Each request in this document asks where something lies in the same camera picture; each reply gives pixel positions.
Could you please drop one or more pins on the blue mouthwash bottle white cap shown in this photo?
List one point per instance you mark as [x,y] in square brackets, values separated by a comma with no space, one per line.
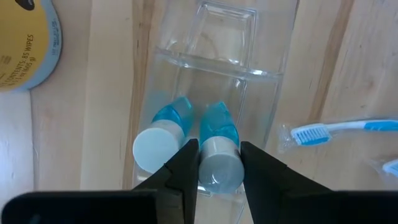
[155,149]
[220,161]

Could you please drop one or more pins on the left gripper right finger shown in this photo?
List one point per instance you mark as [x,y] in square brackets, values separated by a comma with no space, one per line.
[267,186]

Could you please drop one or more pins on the yellow wipes canister white lid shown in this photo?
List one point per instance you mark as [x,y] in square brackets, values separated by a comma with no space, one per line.
[21,46]

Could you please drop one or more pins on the blue toothbrush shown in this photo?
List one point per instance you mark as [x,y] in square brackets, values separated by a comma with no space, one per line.
[392,168]
[311,134]

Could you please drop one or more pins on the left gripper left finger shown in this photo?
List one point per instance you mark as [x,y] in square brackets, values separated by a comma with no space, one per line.
[180,174]

